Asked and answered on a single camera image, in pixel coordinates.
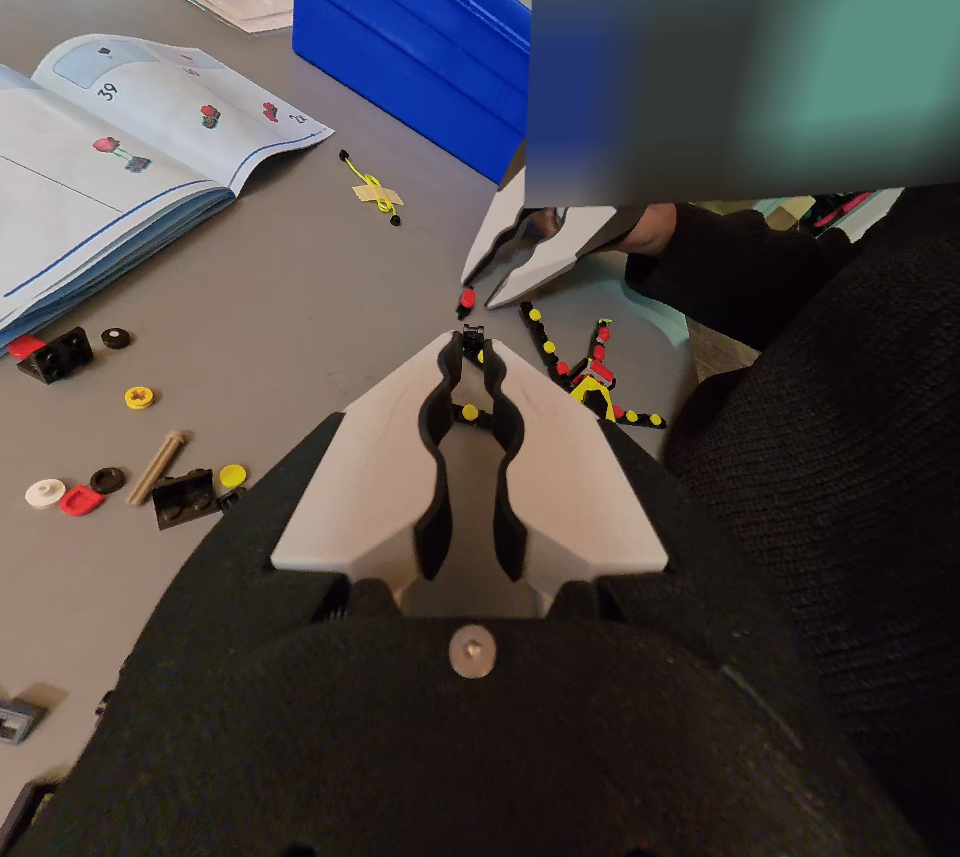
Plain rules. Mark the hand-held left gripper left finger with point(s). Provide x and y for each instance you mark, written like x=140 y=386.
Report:
x=360 y=482

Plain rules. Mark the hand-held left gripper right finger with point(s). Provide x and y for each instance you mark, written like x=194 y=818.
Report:
x=585 y=489

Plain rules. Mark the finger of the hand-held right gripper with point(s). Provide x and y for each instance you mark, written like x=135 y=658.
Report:
x=506 y=227
x=570 y=242

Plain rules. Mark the red and black lego assembly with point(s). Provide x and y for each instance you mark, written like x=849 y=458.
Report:
x=467 y=300

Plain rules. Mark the black yellow lego spider model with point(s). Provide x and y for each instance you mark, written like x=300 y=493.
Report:
x=592 y=384

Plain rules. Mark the person's right forearm black sleeve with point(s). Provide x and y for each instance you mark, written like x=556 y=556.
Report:
x=735 y=272

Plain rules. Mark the yellow round lego tile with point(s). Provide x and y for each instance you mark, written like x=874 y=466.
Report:
x=233 y=476

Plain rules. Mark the black lego leg yellow stud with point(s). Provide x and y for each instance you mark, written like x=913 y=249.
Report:
x=470 y=413

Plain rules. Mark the tan lego axle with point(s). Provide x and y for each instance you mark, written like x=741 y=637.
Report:
x=156 y=468

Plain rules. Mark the yellow round lego plate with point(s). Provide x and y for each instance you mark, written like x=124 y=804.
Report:
x=140 y=398

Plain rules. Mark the red lego tile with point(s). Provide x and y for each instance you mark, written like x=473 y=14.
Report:
x=81 y=501

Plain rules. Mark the white round lego piece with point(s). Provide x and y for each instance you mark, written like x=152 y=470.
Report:
x=45 y=494

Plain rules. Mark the lego instruction booklet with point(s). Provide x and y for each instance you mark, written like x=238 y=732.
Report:
x=112 y=197

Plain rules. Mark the grey lego plate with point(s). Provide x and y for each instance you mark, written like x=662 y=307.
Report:
x=19 y=722

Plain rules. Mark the person's right hand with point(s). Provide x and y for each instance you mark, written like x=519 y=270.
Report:
x=656 y=231

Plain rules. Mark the blue plastic bin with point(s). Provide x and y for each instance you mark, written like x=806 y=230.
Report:
x=405 y=24

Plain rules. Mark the black round stud white centre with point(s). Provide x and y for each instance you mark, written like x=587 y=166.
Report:
x=115 y=339

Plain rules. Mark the black lego bracket plate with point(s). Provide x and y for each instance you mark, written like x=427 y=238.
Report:
x=184 y=501

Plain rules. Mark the black lego bracket red piece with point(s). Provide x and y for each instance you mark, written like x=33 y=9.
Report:
x=60 y=356

